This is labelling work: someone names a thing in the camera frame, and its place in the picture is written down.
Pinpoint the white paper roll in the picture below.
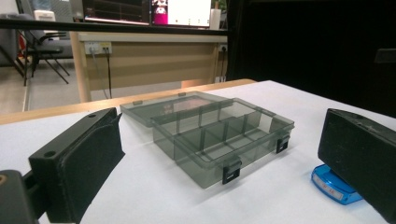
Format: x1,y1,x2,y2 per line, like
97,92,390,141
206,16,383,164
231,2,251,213
209,7,222,31

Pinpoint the black office chair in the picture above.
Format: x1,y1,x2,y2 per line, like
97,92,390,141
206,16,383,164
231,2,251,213
14,0,75,87

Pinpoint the black cable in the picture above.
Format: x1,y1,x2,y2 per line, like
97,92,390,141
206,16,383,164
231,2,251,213
105,48,113,100

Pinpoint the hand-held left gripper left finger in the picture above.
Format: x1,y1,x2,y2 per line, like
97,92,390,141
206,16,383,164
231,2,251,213
28,106,126,224

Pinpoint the grey transparent compartment box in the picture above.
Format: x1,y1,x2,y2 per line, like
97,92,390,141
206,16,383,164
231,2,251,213
120,91,296,189

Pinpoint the dark computer monitor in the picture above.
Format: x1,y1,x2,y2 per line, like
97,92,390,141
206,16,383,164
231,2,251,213
81,0,151,26

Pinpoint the bright computer monitor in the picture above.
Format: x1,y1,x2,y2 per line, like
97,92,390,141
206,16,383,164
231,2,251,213
150,0,213,28

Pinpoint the grey cable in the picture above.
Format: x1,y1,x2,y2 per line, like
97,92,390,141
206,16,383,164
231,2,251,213
91,49,110,100

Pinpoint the wooden desk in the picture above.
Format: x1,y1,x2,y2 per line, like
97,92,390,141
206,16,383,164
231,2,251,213
69,31,229,104

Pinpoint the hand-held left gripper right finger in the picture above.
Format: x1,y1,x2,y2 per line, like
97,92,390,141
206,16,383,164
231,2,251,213
317,107,396,224

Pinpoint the blue transparent small case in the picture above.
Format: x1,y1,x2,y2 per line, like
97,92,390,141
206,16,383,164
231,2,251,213
310,163,364,206

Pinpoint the black curtain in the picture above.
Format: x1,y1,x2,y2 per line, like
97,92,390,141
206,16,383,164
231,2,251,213
225,0,396,119

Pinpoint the black metal bar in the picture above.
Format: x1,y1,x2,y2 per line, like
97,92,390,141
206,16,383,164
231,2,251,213
0,18,230,36

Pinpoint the white power strip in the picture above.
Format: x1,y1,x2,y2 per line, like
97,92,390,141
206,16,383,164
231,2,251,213
83,41,113,56

